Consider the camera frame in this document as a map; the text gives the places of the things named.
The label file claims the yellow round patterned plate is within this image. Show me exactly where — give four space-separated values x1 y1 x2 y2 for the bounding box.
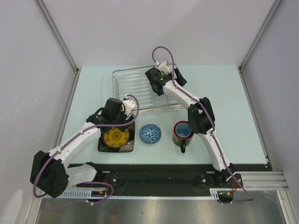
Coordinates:
103 128 130 148

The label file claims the metal wire dish rack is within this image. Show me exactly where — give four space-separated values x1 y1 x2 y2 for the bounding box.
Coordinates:
113 66 182 114

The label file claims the blue patterned bowl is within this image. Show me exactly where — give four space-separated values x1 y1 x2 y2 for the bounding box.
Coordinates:
139 124 162 144

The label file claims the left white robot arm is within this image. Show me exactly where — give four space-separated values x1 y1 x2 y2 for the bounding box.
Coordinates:
30 94 140 198

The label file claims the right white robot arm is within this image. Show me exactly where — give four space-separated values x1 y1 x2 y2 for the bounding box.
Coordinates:
145 67 235 187

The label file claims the black square floral plate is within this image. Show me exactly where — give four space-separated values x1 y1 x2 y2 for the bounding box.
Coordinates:
98 122 135 153

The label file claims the black mug red rim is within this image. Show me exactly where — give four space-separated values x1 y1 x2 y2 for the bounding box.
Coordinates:
172 121 194 154

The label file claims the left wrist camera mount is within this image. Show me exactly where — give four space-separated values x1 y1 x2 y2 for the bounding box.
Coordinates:
122 94 136 115

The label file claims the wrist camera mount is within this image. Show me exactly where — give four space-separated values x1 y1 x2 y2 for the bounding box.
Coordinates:
122 94 136 115
155 61 171 75

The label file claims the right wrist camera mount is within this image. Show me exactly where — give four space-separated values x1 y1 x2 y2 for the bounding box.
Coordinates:
155 61 171 75

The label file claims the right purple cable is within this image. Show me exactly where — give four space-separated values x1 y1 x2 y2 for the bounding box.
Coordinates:
152 46 255 205

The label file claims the white slotted cable duct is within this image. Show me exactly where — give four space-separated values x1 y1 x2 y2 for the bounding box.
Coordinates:
42 189 220 200

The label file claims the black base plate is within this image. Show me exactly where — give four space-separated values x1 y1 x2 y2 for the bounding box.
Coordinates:
77 164 242 197

